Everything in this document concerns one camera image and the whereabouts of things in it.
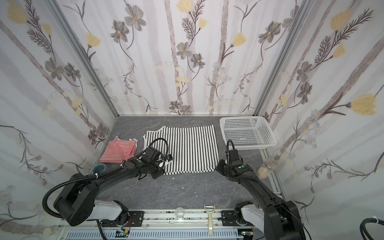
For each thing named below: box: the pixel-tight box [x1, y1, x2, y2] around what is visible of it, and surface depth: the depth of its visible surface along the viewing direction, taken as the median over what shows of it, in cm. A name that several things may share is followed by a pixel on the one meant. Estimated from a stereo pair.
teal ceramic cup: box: [93, 163, 106, 174], surface depth 87 cm
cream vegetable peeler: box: [204, 205, 216, 237], surface depth 76 cm
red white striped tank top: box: [99, 135, 138, 164], surface depth 99 cm
